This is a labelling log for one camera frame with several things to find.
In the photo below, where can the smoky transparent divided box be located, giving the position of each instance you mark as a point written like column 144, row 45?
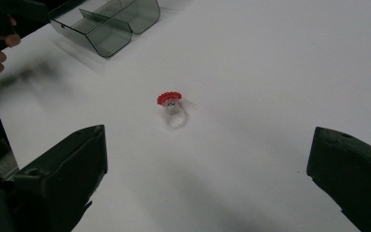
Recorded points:
column 108, row 27

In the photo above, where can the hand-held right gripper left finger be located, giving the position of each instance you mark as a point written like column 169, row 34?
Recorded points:
column 65, row 167

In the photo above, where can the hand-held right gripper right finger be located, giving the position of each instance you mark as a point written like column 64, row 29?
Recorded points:
column 354, row 170

